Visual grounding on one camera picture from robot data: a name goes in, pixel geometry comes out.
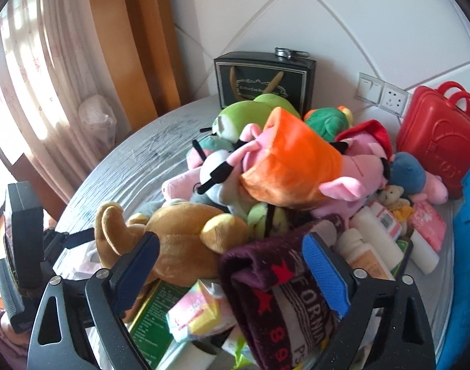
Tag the orange plush toy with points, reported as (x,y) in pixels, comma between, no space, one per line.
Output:
(296,154)

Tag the green printed box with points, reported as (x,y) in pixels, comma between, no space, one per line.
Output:
(158,320)

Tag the white grey plush toy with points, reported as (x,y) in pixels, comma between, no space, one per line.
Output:
(215,169)

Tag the small tan teddy bear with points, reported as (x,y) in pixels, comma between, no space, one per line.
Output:
(395,198)

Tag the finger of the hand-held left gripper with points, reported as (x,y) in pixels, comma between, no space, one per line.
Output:
(71,239)

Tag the white plastic roll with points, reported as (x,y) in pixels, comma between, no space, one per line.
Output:
(424,252)

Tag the dark framed box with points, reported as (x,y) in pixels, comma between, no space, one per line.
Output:
(258,81)

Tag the pastel sanitary pad pack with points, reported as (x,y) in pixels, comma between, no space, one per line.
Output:
(198,312)

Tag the brown plush bear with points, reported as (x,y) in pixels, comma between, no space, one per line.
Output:
(181,235)

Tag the green parrot plush toy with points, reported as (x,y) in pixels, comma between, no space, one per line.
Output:
(327,123)

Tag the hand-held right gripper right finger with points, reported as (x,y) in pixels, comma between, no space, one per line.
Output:
(327,273)

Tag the maroon printed towel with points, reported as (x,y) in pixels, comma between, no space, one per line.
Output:
(289,316)

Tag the sheer window curtain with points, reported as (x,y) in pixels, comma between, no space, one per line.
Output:
(46,65)

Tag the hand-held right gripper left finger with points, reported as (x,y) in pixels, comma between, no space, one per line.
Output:
(136,269)

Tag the white bottle red label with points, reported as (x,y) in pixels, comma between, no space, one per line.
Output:
(377,231)

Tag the blue plastic crate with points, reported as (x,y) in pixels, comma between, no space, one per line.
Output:
(466,277)

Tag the white bottle peach label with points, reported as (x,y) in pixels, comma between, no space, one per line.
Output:
(362,254)

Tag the green frog plush toy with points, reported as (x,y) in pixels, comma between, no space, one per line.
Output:
(242,117)

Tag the pink tissue packet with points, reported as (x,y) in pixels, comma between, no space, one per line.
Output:
(427,225)

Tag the wooden wall frame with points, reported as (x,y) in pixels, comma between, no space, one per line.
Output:
(142,38)

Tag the pale pink plush toy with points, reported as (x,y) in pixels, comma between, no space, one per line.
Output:
(181,187)

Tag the grey cloth-covered desktop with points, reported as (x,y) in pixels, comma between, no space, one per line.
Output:
(142,150)

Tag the white wall switch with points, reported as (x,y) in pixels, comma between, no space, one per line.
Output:
(369,86)

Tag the pink pig plush toy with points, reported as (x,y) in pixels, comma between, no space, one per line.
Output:
(339,196)

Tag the white wall socket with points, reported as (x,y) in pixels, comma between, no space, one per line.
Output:
(393,99)

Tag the red plastic carry case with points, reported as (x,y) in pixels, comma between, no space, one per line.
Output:
(431,142)

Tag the blue and pink plush toy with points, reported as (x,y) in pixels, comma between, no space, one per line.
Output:
(410,173)

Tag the white plastic bag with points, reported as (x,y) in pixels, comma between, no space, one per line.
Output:
(98,119)

